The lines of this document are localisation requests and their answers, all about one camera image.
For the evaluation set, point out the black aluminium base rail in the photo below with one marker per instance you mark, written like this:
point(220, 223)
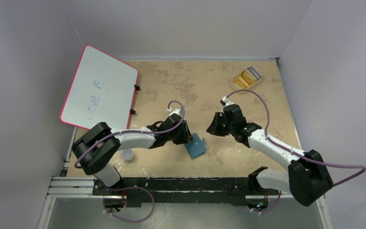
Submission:
point(251, 191)

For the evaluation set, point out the pink framed whiteboard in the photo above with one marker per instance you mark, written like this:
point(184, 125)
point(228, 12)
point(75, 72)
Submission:
point(102, 90)

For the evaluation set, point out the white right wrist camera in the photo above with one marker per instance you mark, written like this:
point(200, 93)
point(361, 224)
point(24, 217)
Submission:
point(226, 102)

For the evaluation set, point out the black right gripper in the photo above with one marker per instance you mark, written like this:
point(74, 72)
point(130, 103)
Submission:
point(219, 123)

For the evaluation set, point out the cream oval card tray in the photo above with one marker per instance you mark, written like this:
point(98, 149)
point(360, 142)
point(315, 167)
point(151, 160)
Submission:
point(246, 80)

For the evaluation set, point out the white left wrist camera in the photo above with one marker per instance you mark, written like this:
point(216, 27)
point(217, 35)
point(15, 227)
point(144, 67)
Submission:
point(177, 111)

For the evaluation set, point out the stack of cards in tray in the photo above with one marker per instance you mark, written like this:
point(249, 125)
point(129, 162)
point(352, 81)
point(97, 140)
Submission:
point(251, 75)

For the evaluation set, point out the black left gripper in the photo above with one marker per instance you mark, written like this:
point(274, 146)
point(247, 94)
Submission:
point(186, 137)

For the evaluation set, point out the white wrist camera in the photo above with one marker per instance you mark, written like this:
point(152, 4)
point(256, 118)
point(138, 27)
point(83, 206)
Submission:
point(226, 102)
point(177, 111)

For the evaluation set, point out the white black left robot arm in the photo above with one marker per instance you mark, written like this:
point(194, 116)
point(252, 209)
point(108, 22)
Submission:
point(95, 149)

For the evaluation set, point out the blue leather card holder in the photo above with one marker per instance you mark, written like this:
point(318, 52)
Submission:
point(196, 147)

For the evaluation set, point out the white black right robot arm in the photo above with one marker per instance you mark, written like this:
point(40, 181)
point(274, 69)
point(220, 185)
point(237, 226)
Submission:
point(290, 164)

